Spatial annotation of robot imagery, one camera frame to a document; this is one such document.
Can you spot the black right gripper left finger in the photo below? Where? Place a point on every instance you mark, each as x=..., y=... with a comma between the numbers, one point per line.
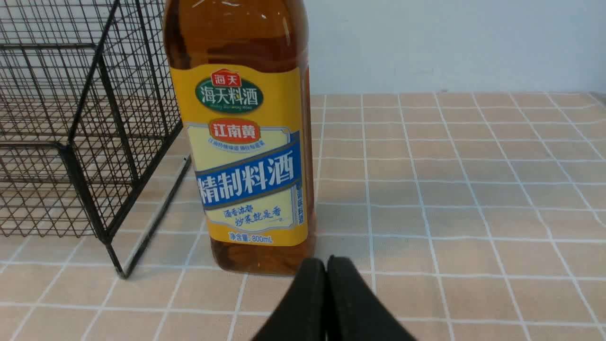
x=298, y=317

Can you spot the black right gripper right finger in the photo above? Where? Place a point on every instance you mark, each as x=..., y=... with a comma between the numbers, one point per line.
x=354, y=313

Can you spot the amber cooking wine bottle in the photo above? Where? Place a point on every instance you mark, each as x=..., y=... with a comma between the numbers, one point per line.
x=240, y=70

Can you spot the black wire mesh shelf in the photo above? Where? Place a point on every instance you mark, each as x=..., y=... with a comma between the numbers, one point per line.
x=88, y=112

